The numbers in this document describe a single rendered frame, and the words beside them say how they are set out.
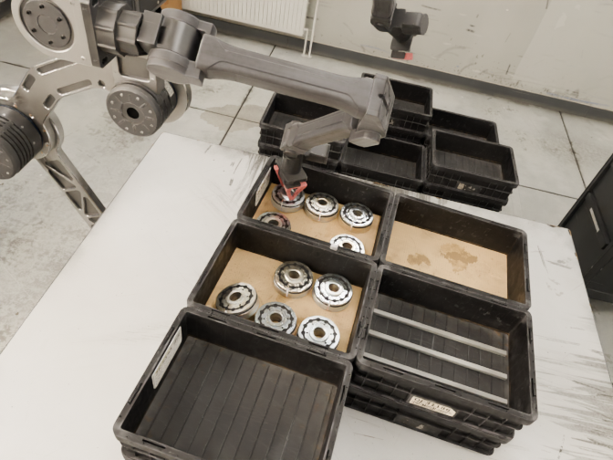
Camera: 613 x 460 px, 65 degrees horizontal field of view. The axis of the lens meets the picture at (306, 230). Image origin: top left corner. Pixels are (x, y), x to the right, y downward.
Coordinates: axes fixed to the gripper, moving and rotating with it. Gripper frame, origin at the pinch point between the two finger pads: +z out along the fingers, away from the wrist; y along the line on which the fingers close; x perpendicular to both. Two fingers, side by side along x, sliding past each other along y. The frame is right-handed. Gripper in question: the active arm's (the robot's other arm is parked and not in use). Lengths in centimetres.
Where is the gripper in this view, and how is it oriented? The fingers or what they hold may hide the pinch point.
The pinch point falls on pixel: (287, 191)
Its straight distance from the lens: 147.0
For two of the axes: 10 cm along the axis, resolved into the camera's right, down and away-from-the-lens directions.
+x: -9.1, 2.1, -3.5
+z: -1.3, 6.6, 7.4
